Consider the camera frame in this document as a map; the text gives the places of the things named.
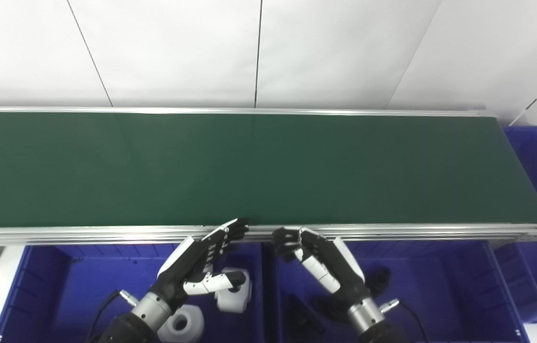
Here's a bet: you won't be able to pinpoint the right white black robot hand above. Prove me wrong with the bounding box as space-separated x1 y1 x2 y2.
272 226 374 311

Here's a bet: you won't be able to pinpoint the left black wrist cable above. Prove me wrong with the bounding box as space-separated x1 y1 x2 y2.
85 289 139 343

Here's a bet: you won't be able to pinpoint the black block part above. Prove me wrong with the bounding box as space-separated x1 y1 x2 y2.
286 293 327 335

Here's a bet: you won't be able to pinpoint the white round plastic part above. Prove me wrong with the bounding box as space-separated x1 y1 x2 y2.
215 268 253 313
158 305 205 343

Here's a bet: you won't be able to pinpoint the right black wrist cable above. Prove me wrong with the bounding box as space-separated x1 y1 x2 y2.
379 299 429 343

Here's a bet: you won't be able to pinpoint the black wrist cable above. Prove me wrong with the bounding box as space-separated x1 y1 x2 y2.
85 289 139 343
379 299 429 343

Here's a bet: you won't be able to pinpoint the green conveyor belt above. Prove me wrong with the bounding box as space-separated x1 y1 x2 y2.
0 106 537 247
0 113 537 228

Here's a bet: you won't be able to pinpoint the black ring part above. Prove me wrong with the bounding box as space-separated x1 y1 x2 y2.
372 267 392 294

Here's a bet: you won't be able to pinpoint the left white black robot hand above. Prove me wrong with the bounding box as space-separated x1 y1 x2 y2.
149 218 250 306

